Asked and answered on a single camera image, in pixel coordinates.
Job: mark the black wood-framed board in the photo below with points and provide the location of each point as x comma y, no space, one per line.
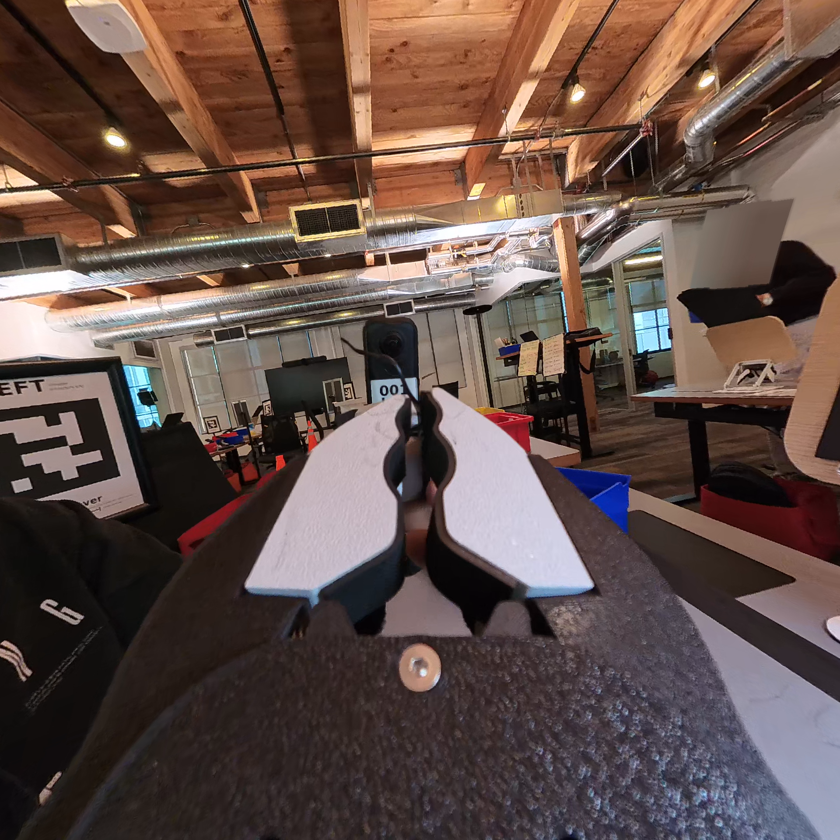
804,426
722,308

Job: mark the black backpack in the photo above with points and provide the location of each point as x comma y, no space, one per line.
748,482

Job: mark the blue plastic bin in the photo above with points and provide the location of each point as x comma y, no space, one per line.
604,499

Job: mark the black floor lamp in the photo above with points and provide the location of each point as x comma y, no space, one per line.
478,310

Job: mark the white ceiling device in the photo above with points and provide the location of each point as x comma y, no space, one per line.
108,23

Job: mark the metal sprinkler pipe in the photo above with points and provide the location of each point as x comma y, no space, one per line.
328,156

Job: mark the small dark vent grille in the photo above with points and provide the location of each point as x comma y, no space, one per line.
229,334
399,308

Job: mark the red plastic tote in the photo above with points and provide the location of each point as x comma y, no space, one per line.
203,525

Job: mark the long wooden table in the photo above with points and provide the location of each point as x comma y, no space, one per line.
709,396

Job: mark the wooden support column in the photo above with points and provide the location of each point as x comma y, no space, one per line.
577,328

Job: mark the silver ventilation duct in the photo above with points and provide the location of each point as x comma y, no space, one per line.
722,111

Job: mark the thin black elastic loop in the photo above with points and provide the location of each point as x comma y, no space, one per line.
387,358

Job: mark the black-white marker sign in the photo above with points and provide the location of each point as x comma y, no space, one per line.
65,446

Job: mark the black screen on stand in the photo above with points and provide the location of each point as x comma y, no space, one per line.
295,384

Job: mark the black bag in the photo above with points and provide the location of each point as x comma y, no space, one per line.
581,348

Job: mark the ceiling spot light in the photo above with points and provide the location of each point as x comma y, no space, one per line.
576,92
115,136
706,77

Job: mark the orange traffic cone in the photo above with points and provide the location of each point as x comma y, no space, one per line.
310,439

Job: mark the white air vent grille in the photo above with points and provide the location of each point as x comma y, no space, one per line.
328,220
29,254

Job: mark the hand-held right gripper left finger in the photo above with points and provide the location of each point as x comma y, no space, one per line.
328,518

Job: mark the red fabric bag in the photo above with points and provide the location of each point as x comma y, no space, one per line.
754,525

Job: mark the long silver ceiling duct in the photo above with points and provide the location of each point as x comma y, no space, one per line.
197,243
295,325
262,292

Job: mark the silver vertical duct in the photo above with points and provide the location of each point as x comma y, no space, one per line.
656,203

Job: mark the person's right hand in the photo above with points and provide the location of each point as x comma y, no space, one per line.
417,548

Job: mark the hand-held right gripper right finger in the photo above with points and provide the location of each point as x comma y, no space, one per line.
512,518

